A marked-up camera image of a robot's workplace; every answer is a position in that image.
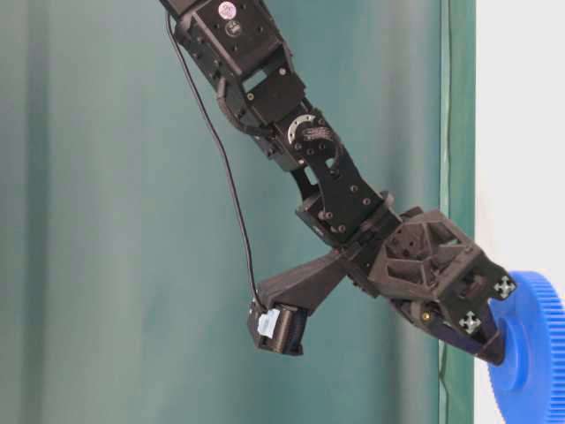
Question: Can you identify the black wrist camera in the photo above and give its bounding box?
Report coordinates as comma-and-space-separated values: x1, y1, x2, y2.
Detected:
247, 251, 346, 356

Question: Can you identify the white board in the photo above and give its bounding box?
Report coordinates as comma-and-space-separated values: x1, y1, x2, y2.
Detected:
472, 0, 565, 424

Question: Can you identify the green cloth backdrop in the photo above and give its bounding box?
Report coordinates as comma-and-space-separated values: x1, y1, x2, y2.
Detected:
1, 1, 475, 423

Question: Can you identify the thin black cable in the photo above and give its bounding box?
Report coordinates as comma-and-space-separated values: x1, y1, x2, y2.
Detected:
164, 11, 271, 310

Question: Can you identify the large blue gear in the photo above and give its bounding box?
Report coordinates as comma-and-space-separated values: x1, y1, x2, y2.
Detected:
488, 271, 564, 423

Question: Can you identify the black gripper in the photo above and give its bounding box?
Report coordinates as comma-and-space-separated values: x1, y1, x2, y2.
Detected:
347, 208, 516, 365

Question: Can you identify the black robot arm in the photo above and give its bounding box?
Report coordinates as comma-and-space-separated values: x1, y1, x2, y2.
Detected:
164, 1, 516, 365

